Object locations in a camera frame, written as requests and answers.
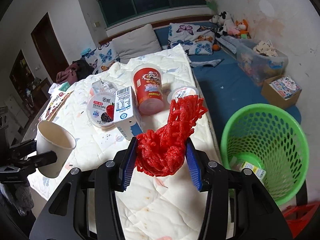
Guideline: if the cartoon printed paper bag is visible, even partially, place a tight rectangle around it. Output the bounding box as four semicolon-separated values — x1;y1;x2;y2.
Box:
38;91;72;121

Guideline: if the beige pillow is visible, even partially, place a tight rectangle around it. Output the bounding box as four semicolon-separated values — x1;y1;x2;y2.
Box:
112;24;162;64

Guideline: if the patterned cloth in bin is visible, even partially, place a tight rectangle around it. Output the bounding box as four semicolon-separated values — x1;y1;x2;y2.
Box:
252;40;278;57

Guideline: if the butterfly pillow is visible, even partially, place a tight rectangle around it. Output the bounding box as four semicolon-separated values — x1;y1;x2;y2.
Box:
82;42;120;75
167;23;215;55

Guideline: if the left gloved hand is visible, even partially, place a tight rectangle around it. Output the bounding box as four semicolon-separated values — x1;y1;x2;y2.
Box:
1;181;34;216

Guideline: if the green plastic mesh basket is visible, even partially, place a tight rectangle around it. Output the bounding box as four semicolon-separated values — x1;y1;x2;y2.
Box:
220;103;309;206

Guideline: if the pile of dark clothes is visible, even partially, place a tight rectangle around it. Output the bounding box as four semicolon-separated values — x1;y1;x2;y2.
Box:
56;59;94;85

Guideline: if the red plastic stool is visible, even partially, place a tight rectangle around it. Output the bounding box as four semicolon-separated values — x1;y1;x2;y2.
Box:
282;202;319;239

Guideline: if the red snack cup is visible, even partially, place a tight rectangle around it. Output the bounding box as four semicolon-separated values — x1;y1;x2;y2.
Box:
131;63;164;115

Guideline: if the small orange ball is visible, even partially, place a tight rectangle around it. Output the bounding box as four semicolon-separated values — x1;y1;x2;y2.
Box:
213;44;220;51

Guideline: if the white paper cup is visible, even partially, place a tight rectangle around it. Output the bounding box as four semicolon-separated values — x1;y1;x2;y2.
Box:
36;121;76;178

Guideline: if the blue mattress sheet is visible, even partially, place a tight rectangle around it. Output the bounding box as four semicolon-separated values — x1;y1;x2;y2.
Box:
153;21;302;140

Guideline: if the dark wooden door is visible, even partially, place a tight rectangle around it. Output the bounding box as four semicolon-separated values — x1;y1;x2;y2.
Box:
31;13;69;82

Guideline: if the cow plush toy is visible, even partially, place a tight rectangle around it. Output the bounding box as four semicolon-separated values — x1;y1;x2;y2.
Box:
209;11;240;38

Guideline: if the dark window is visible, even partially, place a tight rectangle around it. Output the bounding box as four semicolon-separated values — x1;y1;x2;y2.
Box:
98;0;208;28

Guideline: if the clear plastic yogurt tub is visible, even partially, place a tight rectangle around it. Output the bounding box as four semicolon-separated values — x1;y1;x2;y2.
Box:
167;86;199;103

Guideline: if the clear plastic bag with label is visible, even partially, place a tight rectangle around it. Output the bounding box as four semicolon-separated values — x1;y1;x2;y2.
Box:
89;80;118;96

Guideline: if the cardboard box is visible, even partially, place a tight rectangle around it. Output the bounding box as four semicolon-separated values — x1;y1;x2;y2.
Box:
261;75;302;109

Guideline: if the white quilted blanket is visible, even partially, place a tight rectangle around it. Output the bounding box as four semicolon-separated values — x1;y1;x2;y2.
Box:
29;46;206;239

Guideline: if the colourful booklet in box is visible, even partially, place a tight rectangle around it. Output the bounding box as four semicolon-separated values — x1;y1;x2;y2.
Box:
270;76;302;100

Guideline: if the round yogurt cup lid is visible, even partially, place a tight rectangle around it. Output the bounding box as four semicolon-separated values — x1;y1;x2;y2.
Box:
87;92;116;128

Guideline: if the white plastic wrapper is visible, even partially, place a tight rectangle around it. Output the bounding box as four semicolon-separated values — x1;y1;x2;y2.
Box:
229;156;266;183

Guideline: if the butterfly pillow left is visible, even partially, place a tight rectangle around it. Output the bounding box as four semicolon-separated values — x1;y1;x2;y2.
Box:
82;42;120;75

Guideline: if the red foam fruit net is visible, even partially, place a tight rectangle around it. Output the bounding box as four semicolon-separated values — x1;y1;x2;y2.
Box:
135;95;208;177

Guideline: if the butterfly pillow right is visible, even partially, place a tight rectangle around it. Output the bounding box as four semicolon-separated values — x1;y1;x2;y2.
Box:
167;23;215;55

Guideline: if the white blue milk carton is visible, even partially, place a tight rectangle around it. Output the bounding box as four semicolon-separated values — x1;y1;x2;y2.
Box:
114;86;143;141

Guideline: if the orange fox plush toy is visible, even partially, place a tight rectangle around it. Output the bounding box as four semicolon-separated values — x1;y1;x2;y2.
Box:
235;19;251;39

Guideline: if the clear plastic storage bin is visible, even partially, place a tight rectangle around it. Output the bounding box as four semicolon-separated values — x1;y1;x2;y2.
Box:
217;36;289;86

